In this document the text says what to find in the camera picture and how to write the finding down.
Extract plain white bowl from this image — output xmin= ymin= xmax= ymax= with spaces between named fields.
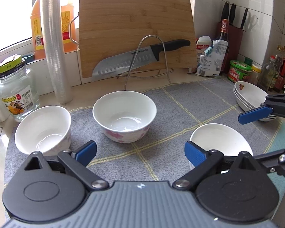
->
xmin=190 ymin=123 xmax=253 ymax=156

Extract white bowl pink flowers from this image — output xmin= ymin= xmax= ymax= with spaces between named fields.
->
xmin=93 ymin=91 xmax=157 ymax=144

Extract lower stacked white plates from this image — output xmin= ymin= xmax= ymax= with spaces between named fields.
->
xmin=233 ymin=88 xmax=277 ymax=122

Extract clear glass bottle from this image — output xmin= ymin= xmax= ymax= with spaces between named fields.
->
xmin=257 ymin=56 xmax=276 ymax=92

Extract grey checked mat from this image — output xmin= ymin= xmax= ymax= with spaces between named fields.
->
xmin=3 ymin=76 xmax=285 ymax=219

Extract green lid sauce jar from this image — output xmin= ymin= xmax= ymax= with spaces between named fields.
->
xmin=227 ymin=60 xmax=252 ymax=83

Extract yellow lid small jar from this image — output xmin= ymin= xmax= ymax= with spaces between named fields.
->
xmin=248 ymin=64 xmax=261 ymax=85

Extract white seasoning bag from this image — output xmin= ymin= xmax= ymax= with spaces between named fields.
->
xmin=196 ymin=39 xmax=228 ymax=77

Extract brown knife block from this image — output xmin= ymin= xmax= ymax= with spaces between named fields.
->
xmin=216 ymin=0 xmax=249 ymax=75

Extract dark soy sauce bottle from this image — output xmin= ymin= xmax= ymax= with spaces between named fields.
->
xmin=216 ymin=18 xmax=231 ymax=74

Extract red white salt bag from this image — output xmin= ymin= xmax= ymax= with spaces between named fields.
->
xmin=196 ymin=36 xmax=212 ymax=64

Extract glass jar yellow lid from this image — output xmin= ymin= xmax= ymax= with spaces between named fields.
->
xmin=0 ymin=54 xmax=40 ymax=123

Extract teal dish on sill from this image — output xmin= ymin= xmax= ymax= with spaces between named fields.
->
xmin=22 ymin=54 xmax=35 ymax=64

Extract orange oil bottle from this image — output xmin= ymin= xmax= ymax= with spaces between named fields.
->
xmin=30 ymin=0 xmax=77 ymax=60

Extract bamboo cutting board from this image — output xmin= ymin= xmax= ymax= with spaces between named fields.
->
xmin=79 ymin=0 xmax=197 ymax=78

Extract cling film roll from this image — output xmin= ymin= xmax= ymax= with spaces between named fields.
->
xmin=40 ymin=0 xmax=72 ymax=104

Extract black handled santoku knife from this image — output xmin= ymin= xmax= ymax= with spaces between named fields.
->
xmin=92 ymin=39 xmax=190 ymax=82

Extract metal wire rack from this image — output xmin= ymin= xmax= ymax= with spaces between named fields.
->
xmin=123 ymin=35 xmax=173 ymax=91

